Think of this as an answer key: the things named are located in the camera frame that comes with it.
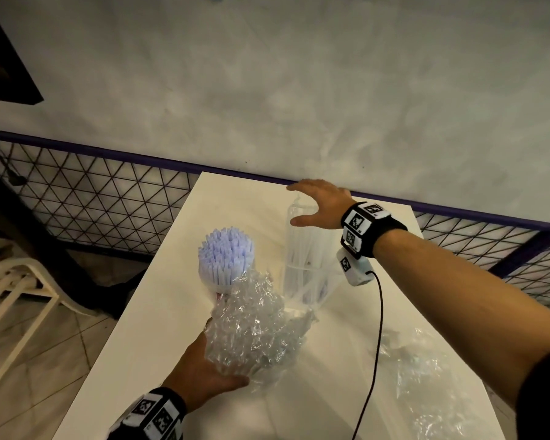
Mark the purple framed wire mesh fence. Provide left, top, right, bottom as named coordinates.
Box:
left=0, top=128, right=550, bottom=312

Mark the person's right forearm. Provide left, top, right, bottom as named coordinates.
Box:
left=373, top=229, right=550, bottom=408

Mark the black hanging power cable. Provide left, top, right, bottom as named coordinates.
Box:
left=0, top=141, right=28, bottom=186

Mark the person's left hand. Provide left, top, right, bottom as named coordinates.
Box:
left=163, top=318, right=251, bottom=413

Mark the black right camera cable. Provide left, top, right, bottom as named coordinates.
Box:
left=350, top=269, right=385, bottom=440

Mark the round clear plastic cup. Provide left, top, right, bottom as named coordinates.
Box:
left=199, top=260, right=257, bottom=301

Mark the white plastic chair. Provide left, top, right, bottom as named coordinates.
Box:
left=0, top=258, right=97, bottom=404

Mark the small bunch of blue straws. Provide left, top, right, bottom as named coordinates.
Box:
left=197, top=226, right=256, bottom=289

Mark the pack of clear straws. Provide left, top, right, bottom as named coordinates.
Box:
left=203, top=268, right=317, bottom=392

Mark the person's right hand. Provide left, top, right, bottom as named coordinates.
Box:
left=286, top=179, right=358, bottom=230

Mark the clear plastic wrap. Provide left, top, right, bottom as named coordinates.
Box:
left=378, top=327, right=486, bottom=440

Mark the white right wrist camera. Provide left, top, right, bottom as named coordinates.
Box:
left=335, top=247, right=376, bottom=287

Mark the black shirt sleeve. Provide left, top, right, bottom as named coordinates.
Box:
left=515, top=343, right=550, bottom=440

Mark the clear square plastic box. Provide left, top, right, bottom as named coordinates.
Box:
left=282, top=203, right=349, bottom=309

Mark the black wall screen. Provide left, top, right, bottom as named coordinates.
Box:
left=0, top=0, right=45, bottom=105

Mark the black right wristband with markers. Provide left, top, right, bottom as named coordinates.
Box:
left=340, top=201, right=409, bottom=261

